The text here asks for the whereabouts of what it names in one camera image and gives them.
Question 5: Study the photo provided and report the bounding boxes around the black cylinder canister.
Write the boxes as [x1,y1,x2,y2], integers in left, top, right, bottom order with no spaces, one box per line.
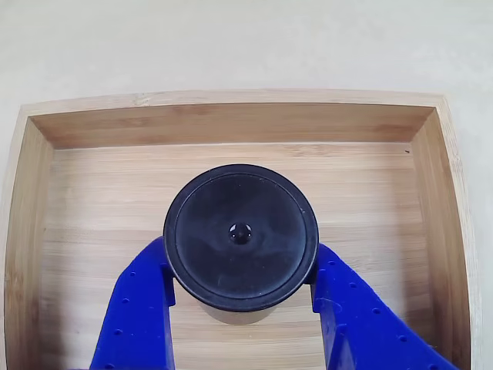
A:
[163,163,320,325]

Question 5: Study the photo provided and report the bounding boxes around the wooden box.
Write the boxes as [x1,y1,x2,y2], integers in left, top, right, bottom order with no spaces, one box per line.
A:
[0,89,487,370]

